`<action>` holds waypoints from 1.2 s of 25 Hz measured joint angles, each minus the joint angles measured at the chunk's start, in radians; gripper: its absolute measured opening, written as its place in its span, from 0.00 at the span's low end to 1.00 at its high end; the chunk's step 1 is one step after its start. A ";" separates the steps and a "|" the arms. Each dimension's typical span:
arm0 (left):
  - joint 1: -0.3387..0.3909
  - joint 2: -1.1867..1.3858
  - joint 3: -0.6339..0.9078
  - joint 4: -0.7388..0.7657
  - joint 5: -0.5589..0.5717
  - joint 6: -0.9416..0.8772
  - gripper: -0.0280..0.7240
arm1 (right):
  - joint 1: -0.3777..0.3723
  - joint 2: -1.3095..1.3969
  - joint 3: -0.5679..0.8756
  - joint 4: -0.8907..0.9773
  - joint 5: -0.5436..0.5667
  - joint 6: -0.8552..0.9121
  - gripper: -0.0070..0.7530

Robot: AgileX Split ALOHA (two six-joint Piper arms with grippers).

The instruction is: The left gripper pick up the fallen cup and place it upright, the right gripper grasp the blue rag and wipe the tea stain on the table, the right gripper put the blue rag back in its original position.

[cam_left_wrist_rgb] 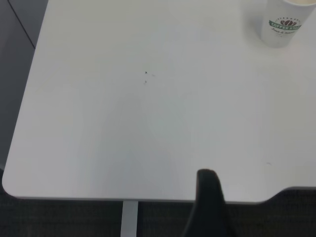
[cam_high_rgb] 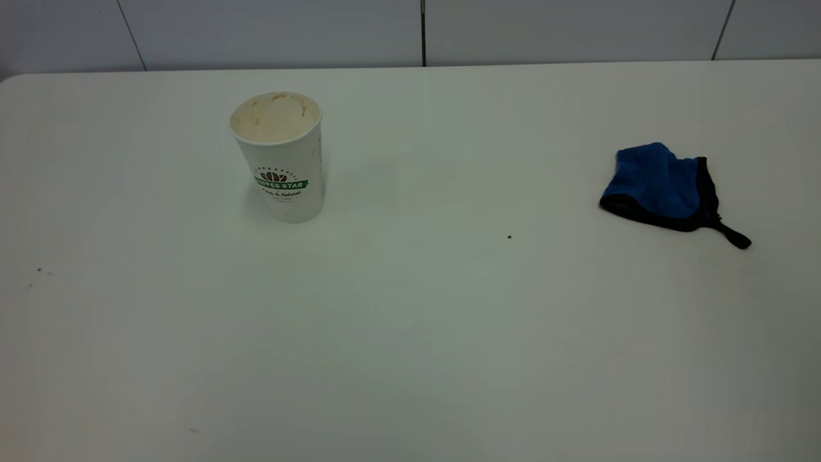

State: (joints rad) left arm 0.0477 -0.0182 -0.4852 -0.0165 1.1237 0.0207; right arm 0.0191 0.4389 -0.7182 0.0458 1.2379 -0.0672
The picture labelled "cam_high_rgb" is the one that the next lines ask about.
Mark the blue cloth with black trim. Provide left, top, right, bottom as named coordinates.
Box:
left=598, top=142, right=752, bottom=250

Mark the white paper coffee cup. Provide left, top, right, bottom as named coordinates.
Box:
left=229, top=90, right=325, bottom=224

